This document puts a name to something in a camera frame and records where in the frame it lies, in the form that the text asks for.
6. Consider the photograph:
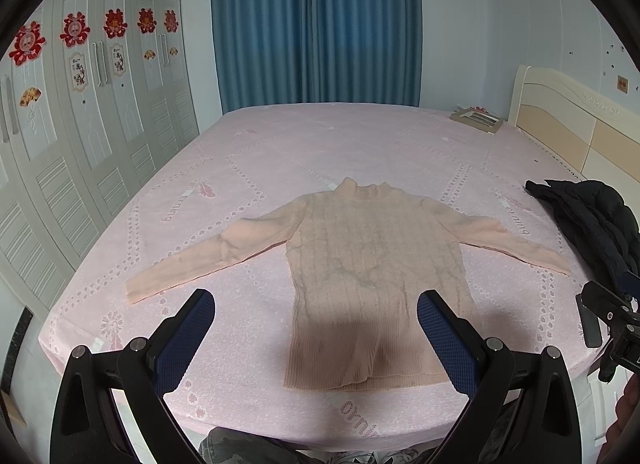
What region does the black smartphone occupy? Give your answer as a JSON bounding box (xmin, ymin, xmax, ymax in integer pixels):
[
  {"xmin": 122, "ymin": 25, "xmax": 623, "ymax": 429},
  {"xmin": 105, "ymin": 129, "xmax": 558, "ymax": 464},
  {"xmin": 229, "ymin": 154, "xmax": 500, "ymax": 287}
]
[{"xmin": 576, "ymin": 294, "xmax": 602, "ymax": 348}]

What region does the cream wooden headboard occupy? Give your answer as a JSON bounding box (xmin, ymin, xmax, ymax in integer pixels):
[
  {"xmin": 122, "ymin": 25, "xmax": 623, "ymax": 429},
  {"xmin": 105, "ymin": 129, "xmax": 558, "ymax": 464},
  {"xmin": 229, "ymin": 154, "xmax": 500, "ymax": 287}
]
[{"xmin": 508, "ymin": 65, "xmax": 639, "ymax": 206}]

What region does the white wardrobe with red decals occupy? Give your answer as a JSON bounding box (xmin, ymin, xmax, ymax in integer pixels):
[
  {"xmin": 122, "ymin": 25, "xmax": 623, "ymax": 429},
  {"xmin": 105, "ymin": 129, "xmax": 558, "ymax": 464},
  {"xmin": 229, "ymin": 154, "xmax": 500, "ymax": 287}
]
[{"xmin": 1, "ymin": 0, "xmax": 198, "ymax": 317}]

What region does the black puffer jacket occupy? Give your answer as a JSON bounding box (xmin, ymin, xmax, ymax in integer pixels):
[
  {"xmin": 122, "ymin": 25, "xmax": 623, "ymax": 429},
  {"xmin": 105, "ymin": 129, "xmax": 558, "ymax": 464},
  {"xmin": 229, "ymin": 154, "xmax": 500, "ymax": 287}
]
[{"xmin": 525, "ymin": 180, "xmax": 639, "ymax": 298}]

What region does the blue curtain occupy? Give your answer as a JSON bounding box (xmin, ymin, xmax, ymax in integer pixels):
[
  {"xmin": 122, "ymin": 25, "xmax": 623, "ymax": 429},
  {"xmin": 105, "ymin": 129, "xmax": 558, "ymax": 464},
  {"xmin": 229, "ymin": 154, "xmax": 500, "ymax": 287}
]
[{"xmin": 210, "ymin": 0, "xmax": 423, "ymax": 112}]

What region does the person's right hand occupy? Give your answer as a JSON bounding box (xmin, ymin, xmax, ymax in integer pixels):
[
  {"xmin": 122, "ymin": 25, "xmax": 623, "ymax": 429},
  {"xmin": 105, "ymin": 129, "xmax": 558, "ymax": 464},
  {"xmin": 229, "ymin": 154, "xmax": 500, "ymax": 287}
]
[{"xmin": 598, "ymin": 374, "xmax": 639, "ymax": 463}]

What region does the peach knit sweater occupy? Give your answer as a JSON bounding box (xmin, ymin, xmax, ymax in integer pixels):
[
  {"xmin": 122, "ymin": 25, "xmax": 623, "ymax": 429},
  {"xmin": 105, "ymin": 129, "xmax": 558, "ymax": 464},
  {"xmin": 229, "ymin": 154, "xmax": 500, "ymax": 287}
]
[{"xmin": 126, "ymin": 179, "xmax": 570, "ymax": 390}]

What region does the pink bed sheet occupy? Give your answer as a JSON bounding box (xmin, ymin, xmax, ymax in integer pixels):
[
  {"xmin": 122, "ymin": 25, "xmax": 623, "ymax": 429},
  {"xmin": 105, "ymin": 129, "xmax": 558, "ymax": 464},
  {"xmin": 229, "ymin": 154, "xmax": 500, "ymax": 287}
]
[{"xmin": 38, "ymin": 102, "xmax": 609, "ymax": 451}]

